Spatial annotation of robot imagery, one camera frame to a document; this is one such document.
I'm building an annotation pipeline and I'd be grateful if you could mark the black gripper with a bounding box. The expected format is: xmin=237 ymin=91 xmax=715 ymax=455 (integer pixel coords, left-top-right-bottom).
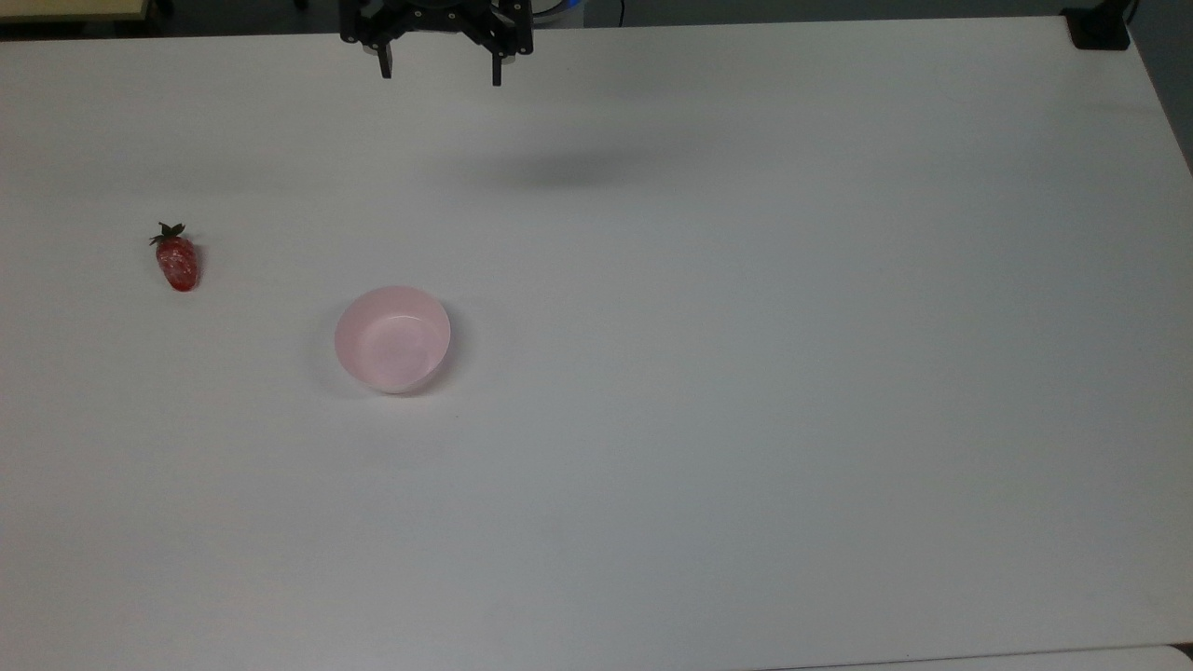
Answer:
xmin=338 ymin=0 xmax=534 ymax=88

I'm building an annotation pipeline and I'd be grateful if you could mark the red strawberry with green leaves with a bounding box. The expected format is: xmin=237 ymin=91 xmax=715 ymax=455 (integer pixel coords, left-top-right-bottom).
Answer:
xmin=149 ymin=222 xmax=200 ymax=293

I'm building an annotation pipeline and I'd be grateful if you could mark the pink plastic bowl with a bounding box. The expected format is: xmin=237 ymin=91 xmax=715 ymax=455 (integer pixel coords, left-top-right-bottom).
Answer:
xmin=334 ymin=285 xmax=453 ymax=395

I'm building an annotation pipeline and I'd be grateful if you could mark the light wooden table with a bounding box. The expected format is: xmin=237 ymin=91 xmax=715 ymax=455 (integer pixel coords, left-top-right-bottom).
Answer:
xmin=0 ymin=0 xmax=152 ymax=22

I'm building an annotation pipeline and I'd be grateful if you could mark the black clamp mount base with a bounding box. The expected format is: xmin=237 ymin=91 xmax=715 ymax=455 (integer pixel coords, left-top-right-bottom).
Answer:
xmin=1062 ymin=0 xmax=1132 ymax=51

